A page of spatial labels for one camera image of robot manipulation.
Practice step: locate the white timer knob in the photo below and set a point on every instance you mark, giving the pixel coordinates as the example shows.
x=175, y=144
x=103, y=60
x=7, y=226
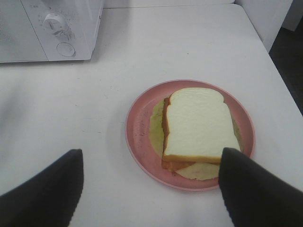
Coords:
x=54, y=24

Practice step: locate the pink round plate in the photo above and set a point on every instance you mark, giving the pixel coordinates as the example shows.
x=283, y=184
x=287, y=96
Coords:
x=137, y=133

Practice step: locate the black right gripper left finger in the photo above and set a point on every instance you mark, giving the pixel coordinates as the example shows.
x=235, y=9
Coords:
x=48, y=199

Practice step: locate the white microwave door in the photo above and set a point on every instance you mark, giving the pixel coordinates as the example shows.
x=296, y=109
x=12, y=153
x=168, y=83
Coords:
x=18, y=40

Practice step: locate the sandwich with lettuce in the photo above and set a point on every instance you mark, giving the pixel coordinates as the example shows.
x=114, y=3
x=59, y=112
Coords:
x=189, y=130

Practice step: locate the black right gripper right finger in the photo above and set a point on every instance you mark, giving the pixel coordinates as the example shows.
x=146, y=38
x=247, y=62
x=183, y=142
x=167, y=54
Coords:
x=254, y=197

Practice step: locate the round door release button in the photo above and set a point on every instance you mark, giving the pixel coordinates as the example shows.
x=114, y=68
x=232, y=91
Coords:
x=66, y=50

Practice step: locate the white microwave oven body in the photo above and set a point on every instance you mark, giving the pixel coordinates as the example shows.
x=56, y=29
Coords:
x=83, y=18

